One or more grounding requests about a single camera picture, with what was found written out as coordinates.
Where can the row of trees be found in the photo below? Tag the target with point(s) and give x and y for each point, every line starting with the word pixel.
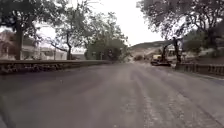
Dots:
pixel 103 43

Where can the grey asphalt road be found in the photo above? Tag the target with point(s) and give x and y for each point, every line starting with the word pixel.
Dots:
pixel 110 96

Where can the wooded hillside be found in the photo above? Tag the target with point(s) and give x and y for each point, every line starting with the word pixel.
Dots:
pixel 146 47

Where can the yellow excavator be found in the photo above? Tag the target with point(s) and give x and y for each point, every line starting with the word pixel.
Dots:
pixel 159 60

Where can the pale building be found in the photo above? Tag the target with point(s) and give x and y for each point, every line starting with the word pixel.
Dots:
pixel 30 52

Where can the large dark tree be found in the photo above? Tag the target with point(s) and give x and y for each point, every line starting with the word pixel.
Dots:
pixel 200 20

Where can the white painted line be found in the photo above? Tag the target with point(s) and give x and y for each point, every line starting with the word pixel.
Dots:
pixel 213 77

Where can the low stone wall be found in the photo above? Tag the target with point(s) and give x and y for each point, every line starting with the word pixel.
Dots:
pixel 40 66
pixel 203 69

